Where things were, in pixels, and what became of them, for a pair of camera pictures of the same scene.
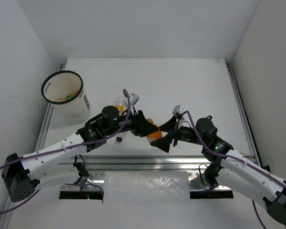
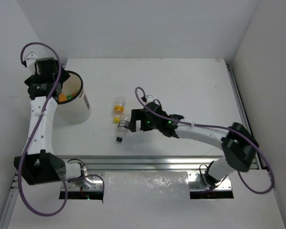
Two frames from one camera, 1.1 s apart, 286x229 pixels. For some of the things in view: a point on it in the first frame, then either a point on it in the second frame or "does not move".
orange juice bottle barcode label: [154, 136] to [62, 97]
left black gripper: [136, 123] to [62, 78]
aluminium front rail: [139, 162] does not move
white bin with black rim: [64, 90] does not move
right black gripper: [171, 125] to [138, 114]
